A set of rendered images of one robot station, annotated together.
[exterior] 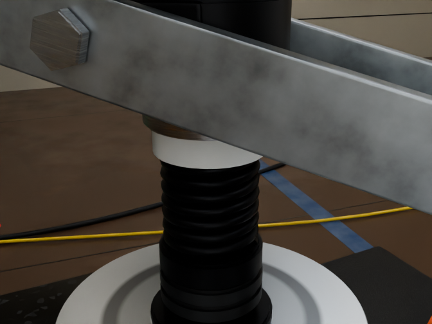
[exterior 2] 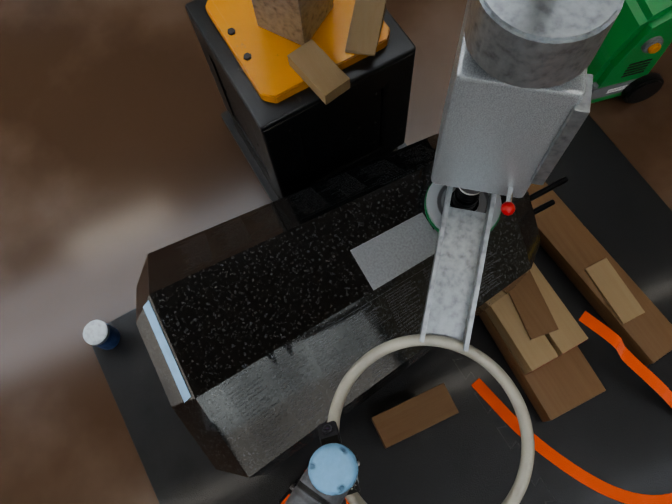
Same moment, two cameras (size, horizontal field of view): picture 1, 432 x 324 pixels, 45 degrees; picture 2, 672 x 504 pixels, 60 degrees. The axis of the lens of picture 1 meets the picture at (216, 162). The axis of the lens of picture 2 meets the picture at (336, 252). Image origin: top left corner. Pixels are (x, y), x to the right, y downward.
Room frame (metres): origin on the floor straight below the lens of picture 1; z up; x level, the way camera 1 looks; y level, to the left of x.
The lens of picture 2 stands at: (-0.02, -0.67, 2.37)
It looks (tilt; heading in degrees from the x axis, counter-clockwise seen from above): 70 degrees down; 95
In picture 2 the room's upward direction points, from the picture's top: 9 degrees counter-clockwise
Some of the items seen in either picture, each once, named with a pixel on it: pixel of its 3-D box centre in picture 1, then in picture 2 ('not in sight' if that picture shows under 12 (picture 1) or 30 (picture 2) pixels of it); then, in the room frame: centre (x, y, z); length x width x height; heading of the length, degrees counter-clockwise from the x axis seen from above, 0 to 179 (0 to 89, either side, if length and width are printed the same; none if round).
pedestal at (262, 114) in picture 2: not in sight; (307, 88); (-0.16, 0.75, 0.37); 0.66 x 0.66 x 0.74; 27
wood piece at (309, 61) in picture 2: not in sight; (318, 71); (-0.09, 0.50, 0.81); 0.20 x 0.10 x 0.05; 125
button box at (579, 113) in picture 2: not in sight; (558, 134); (0.40, -0.09, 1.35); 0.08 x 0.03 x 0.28; 75
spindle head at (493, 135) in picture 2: not in sight; (503, 78); (0.33, 0.08, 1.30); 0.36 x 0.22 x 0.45; 75
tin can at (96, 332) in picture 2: not in sight; (102, 335); (-1.06, -0.15, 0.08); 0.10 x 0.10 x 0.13
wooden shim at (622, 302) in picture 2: not in sight; (614, 290); (0.99, -0.10, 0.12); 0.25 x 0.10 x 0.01; 114
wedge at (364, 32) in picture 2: not in sight; (365, 24); (0.07, 0.67, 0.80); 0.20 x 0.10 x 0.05; 75
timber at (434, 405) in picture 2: not in sight; (414, 416); (0.17, -0.53, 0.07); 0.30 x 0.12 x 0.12; 22
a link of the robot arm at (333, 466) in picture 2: not in sight; (333, 470); (-0.08, -0.69, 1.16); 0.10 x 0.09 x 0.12; 54
